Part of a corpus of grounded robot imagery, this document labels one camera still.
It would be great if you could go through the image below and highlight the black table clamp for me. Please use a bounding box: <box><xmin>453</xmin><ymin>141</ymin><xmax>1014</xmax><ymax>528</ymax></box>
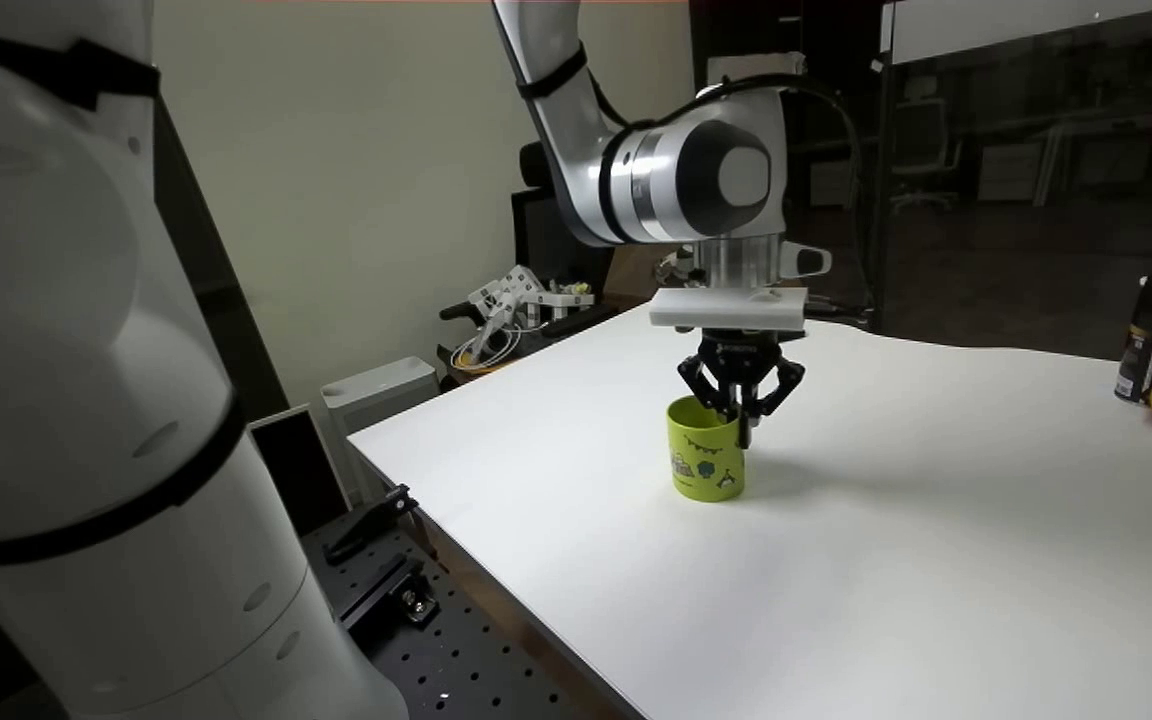
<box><xmin>319</xmin><ymin>482</ymin><xmax>419</xmax><ymax>567</ymax></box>

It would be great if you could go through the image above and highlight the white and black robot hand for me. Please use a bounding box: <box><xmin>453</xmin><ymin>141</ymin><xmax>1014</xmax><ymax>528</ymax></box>
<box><xmin>435</xmin><ymin>259</ymin><xmax>599</xmax><ymax>378</ymax></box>

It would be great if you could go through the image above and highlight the white rectangular box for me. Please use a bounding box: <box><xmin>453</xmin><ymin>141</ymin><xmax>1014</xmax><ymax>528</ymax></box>
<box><xmin>316</xmin><ymin>351</ymin><xmax>445</xmax><ymax>434</ymax></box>

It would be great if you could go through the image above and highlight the white wrist mount plate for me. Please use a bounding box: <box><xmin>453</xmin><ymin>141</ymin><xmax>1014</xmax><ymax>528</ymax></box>
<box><xmin>645</xmin><ymin>283</ymin><xmax>817</xmax><ymax>334</ymax></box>

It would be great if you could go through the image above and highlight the black perforated breadboard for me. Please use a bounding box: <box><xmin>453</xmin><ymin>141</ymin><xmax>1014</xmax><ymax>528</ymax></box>
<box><xmin>298</xmin><ymin>504</ymin><xmax>612</xmax><ymax>720</ymax></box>

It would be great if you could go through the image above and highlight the yellow-green printed mug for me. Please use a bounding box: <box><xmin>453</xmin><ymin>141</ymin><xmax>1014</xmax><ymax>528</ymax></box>
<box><xmin>660</xmin><ymin>391</ymin><xmax>751</xmax><ymax>509</ymax></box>

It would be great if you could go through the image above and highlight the black upright panel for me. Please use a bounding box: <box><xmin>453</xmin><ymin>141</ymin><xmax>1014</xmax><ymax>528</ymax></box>
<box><xmin>247</xmin><ymin>403</ymin><xmax>357</xmax><ymax>540</ymax></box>

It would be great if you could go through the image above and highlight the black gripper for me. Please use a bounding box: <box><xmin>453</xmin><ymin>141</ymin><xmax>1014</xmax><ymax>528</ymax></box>
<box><xmin>671</xmin><ymin>326</ymin><xmax>814</xmax><ymax>450</ymax></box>

